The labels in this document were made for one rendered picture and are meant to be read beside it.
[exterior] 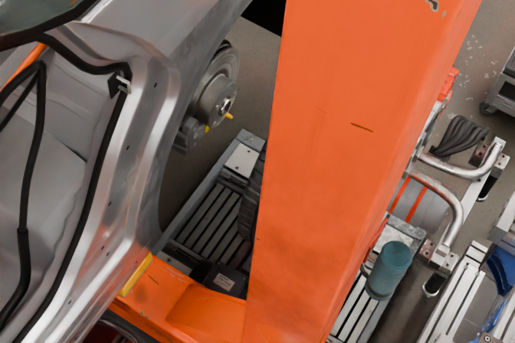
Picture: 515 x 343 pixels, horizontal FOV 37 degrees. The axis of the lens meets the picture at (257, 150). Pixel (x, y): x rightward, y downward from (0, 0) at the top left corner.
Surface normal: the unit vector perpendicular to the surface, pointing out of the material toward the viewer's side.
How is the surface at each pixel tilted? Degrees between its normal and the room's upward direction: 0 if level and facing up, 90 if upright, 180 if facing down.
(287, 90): 90
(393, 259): 0
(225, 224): 0
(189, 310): 36
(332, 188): 90
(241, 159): 0
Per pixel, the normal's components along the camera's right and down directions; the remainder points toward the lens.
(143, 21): 0.85, 0.39
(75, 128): -0.45, 0.43
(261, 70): 0.06, -0.51
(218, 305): -0.45, -0.69
